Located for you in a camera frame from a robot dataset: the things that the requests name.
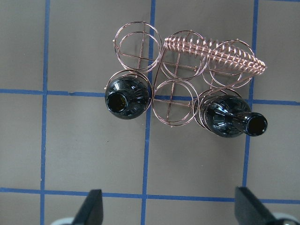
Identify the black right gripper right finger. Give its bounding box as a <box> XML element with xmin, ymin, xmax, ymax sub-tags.
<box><xmin>234</xmin><ymin>187</ymin><xmax>283</xmax><ymax>225</ymax></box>

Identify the dark wine bottle in basket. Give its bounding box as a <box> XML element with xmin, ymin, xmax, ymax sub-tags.
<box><xmin>105</xmin><ymin>75</ymin><xmax>150</xmax><ymax>120</ymax></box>

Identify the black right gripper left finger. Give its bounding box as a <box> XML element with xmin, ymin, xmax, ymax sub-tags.
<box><xmin>72</xmin><ymin>189</ymin><xmax>104</xmax><ymax>225</ymax></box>

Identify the copper wire wine basket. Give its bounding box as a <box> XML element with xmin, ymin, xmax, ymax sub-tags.
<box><xmin>105</xmin><ymin>21</ymin><xmax>267</xmax><ymax>127</ymax></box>

